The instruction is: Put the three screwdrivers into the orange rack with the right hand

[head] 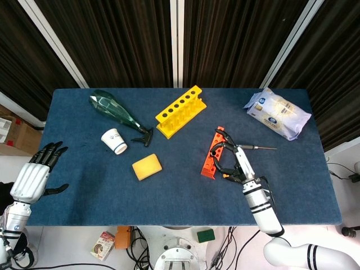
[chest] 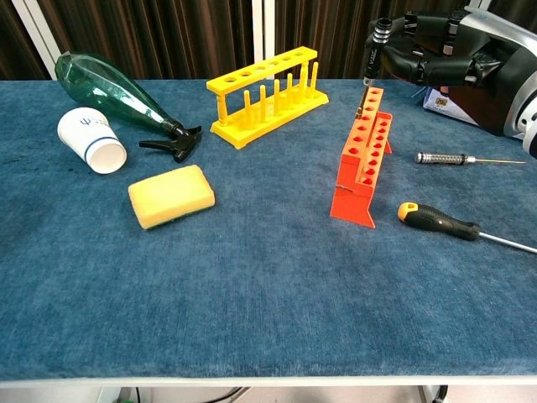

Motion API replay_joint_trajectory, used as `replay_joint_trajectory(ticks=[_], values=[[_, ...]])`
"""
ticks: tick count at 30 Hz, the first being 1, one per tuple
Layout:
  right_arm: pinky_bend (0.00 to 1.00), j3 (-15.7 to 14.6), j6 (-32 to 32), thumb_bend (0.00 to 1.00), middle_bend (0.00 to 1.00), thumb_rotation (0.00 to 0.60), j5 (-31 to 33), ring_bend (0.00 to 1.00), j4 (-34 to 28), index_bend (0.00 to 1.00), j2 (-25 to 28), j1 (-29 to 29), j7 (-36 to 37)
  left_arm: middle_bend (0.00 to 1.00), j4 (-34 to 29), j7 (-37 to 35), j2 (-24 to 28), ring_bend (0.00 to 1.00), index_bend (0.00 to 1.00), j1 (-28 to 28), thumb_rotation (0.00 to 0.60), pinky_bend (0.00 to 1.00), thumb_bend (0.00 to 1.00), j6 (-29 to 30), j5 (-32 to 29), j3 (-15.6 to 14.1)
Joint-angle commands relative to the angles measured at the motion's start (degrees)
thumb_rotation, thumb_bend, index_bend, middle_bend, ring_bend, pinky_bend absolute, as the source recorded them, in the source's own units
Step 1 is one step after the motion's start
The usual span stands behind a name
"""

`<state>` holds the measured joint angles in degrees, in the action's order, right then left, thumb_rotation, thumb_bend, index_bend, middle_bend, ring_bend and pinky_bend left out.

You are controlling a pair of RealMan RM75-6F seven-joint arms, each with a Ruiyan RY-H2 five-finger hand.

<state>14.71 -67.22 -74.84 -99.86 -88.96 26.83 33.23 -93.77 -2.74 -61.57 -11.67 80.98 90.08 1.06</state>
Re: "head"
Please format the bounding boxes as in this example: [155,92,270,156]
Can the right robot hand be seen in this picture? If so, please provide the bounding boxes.
[209,128,257,185]

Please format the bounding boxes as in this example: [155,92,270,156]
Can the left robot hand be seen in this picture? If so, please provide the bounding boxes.
[10,141,70,205]

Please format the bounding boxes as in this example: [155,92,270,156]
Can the silver black metal tool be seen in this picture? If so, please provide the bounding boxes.
[237,143,278,151]

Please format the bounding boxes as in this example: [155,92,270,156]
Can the white paper cup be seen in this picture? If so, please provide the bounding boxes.
[101,128,128,155]

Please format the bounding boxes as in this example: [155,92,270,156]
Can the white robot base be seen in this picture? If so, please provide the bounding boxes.
[151,226,209,270]

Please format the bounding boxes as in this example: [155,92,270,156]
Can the orange plastic tool holder rack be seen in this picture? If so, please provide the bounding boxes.
[200,126,229,179]

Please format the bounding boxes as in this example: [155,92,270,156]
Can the black trouser leg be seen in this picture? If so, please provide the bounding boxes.
[0,181,15,209]

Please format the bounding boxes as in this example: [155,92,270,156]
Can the cardboard box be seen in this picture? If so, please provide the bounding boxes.
[0,104,43,157]

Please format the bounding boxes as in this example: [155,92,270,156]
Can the wet wipes pack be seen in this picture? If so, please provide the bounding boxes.
[242,87,312,141]

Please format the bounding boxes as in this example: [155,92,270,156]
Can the blue tablecloth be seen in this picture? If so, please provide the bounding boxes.
[21,88,343,227]

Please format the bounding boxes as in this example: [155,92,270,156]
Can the green block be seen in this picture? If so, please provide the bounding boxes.
[196,229,215,244]

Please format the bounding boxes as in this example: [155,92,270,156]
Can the yellow test tube rack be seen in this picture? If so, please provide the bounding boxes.
[155,85,208,140]

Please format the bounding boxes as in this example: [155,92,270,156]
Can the small red white carton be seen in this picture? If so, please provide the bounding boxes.
[89,231,116,262]

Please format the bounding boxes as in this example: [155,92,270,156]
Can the yellow sponge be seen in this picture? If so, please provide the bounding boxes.
[132,153,163,182]

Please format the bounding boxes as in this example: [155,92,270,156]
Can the orange plastic object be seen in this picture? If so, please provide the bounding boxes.
[114,226,133,250]

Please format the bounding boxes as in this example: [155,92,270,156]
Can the green spray bottle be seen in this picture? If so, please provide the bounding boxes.
[89,89,154,147]

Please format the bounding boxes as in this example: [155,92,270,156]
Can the black pleated curtain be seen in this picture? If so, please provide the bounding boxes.
[0,0,360,152]

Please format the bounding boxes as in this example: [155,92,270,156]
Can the white metal frame rail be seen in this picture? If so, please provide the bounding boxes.
[323,136,360,158]
[0,91,47,128]

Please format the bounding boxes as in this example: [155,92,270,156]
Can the black cable bundle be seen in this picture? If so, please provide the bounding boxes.
[207,226,237,270]
[125,226,155,270]

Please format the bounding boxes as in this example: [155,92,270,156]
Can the thin black cable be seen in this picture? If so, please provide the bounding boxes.
[327,155,360,181]

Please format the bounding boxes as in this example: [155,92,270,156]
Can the white metal frame post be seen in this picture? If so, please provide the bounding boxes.
[258,0,326,89]
[17,0,90,89]
[169,0,185,88]

